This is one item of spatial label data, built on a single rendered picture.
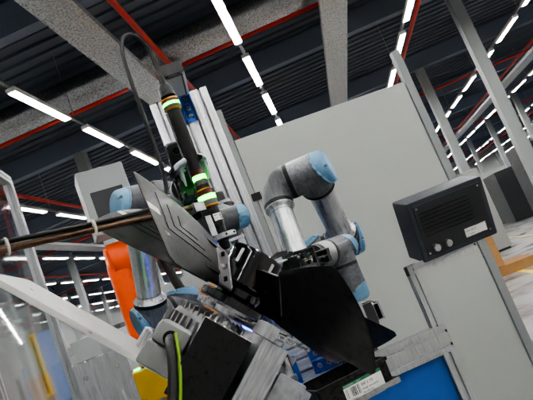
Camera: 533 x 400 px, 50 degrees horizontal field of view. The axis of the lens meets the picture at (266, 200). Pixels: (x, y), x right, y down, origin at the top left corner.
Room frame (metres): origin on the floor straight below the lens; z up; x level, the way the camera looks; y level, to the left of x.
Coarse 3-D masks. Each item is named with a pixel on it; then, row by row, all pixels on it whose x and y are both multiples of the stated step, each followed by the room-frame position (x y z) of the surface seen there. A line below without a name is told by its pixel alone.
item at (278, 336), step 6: (234, 318) 1.15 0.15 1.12; (240, 318) 1.11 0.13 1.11; (246, 318) 1.08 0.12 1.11; (246, 324) 1.07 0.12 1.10; (252, 324) 1.03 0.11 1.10; (276, 336) 0.93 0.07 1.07; (282, 336) 0.91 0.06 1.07; (288, 336) 0.90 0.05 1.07; (282, 342) 0.90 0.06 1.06; (288, 342) 0.89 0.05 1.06; (294, 342) 0.87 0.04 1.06; (306, 348) 0.84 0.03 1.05
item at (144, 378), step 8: (144, 368) 1.59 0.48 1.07; (136, 376) 1.56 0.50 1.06; (144, 376) 1.57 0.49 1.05; (152, 376) 1.57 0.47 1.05; (160, 376) 1.57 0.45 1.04; (136, 384) 1.56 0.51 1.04; (144, 384) 1.57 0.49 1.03; (152, 384) 1.57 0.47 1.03; (160, 384) 1.57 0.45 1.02; (144, 392) 1.57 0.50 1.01; (152, 392) 1.57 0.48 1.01; (160, 392) 1.57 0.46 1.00
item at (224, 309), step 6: (198, 300) 1.19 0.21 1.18; (204, 300) 1.16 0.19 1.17; (210, 300) 1.15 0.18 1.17; (216, 300) 1.17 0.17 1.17; (210, 306) 1.17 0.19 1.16; (216, 306) 1.15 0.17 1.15; (222, 306) 1.14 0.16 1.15; (228, 306) 1.16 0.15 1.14; (222, 312) 1.14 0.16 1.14; (228, 312) 1.14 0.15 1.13; (234, 312) 1.17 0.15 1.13; (240, 324) 1.26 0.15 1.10
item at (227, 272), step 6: (222, 258) 1.15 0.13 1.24; (228, 258) 1.18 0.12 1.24; (228, 264) 1.17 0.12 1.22; (222, 270) 1.13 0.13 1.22; (228, 270) 1.16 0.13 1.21; (222, 276) 1.12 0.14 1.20; (228, 276) 1.15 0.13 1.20; (222, 282) 1.12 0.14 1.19; (228, 282) 1.15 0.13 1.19; (228, 288) 1.13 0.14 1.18
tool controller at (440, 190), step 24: (432, 192) 1.74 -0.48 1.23; (456, 192) 1.73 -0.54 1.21; (480, 192) 1.75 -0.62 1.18; (408, 216) 1.72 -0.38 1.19; (432, 216) 1.72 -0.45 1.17; (456, 216) 1.74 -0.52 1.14; (480, 216) 1.76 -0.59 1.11; (408, 240) 1.79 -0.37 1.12; (432, 240) 1.74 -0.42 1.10; (456, 240) 1.76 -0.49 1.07
